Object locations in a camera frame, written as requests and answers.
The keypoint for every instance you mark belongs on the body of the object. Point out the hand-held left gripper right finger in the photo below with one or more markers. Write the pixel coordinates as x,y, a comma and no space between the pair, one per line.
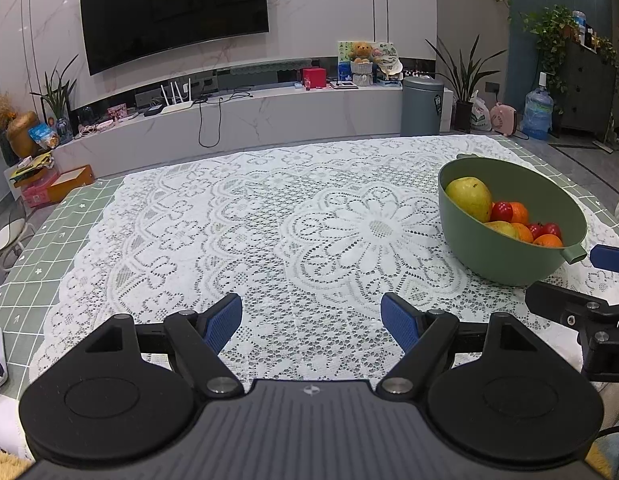
397,317

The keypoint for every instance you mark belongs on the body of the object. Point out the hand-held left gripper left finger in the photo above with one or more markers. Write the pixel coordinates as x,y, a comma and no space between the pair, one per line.
224,321

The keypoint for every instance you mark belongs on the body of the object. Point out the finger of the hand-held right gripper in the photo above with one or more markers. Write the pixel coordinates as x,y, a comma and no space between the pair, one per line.
554,302
609,258

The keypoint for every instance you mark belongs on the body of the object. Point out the green colander bowl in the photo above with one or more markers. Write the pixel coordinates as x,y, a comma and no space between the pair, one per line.
489,255

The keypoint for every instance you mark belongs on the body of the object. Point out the mango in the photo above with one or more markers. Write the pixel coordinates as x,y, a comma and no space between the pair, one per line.
502,230

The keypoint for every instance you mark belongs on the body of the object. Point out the yellow-green pear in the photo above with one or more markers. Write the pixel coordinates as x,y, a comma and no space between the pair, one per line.
467,199

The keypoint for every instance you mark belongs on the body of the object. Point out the striped teal blanket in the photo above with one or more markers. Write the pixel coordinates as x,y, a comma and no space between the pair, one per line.
617,460

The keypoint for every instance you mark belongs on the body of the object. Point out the white lace tablecloth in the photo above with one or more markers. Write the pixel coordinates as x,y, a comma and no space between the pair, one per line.
289,210

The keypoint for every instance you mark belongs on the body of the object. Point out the blue water bottle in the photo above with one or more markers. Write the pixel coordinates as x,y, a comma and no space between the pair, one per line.
538,115

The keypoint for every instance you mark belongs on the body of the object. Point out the grey drawer cabinet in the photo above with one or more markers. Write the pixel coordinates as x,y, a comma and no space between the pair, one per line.
584,95

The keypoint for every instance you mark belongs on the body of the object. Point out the pink heater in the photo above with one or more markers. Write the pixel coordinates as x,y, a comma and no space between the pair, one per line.
504,120

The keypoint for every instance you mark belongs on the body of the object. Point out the white plastic bag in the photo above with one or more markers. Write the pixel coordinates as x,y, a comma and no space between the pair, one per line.
480,116

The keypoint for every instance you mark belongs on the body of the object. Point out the cardboard box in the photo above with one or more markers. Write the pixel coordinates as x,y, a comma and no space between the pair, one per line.
71,185

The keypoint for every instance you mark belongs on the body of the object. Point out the long-leaf plant in black pot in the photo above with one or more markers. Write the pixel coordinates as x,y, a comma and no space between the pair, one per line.
463,115

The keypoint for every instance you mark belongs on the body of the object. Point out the grey trash bin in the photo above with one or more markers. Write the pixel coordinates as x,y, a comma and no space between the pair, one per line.
422,107

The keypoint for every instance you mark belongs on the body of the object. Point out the white marble television console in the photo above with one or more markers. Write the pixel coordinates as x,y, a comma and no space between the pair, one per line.
289,115

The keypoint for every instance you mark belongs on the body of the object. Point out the white router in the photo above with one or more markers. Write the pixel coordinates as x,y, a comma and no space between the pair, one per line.
178,105

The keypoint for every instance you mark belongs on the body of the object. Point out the black set-top box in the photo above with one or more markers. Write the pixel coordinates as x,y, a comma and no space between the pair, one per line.
153,111

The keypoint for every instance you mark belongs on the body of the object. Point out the pink storage box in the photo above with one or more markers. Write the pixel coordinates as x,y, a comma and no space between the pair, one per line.
36,192

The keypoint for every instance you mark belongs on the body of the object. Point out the white round stool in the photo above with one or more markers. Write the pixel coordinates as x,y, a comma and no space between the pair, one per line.
9,237

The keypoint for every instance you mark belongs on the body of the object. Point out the white power strip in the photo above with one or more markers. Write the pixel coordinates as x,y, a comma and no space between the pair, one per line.
96,127

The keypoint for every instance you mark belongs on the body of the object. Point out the green ivy plant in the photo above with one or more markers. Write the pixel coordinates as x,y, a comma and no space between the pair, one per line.
549,27

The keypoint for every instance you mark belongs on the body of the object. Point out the stack of papers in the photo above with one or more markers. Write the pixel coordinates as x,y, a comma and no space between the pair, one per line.
31,167

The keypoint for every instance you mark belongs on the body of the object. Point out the white paper fan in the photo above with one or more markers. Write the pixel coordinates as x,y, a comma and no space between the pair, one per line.
390,69

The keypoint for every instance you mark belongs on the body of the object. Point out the blue carton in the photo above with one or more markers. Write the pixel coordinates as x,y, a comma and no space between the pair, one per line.
344,71

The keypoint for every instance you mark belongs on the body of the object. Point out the red box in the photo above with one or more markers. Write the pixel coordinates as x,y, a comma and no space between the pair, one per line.
314,78

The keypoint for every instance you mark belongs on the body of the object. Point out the green scalloped cloth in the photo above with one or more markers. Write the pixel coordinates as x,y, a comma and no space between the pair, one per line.
269,67

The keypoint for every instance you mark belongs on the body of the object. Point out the blue snack packet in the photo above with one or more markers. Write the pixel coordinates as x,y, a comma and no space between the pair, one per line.
43,136

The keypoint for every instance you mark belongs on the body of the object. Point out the brown teddy bear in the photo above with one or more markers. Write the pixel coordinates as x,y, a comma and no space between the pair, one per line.
362,51

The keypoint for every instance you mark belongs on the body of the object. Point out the gold vase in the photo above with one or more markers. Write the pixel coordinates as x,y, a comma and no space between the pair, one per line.
23,135

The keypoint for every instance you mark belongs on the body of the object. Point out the green plant in glass vase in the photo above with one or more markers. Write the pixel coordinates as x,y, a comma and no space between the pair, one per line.
56,95

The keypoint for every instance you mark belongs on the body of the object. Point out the dried yellow flowers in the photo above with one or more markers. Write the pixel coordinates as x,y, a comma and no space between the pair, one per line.
1,110

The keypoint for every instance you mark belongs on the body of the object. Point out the black curved television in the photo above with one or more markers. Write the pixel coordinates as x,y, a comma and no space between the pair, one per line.
174,10

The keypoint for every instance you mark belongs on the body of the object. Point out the black wall socket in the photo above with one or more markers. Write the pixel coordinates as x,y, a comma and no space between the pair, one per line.
492,87

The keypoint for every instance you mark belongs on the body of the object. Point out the pink photo frame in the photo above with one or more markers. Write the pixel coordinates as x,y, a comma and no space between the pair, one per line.
117,112

